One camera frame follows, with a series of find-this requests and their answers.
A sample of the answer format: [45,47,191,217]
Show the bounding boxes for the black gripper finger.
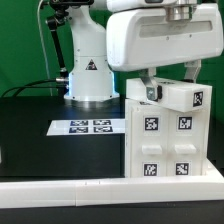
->
[184,60,201,83]
[139,67,162,101]

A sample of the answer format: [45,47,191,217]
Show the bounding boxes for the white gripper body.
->
[106,2,224,71]

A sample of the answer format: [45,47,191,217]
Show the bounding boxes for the white cabinet door with tag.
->
[167,109,208,176]

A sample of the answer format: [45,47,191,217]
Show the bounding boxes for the white cabinet body box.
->
[125,99,210,178]

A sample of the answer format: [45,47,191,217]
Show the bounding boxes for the white cabinet top block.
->
[126,78,212,112]

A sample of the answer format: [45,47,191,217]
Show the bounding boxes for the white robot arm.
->
[49,0,224,101]

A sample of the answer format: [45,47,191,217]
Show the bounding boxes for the white base tag plate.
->
[47,119,125,136]

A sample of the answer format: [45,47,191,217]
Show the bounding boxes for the white L-shaped obstacle fence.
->
[0,163,224,209]

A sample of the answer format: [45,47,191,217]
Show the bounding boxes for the black camera stand pole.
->
[46,0,69,96]

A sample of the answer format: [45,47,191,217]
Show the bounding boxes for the white cable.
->
[37,0,54,97]

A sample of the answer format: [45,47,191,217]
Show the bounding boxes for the black cable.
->
[0,78,69,98]

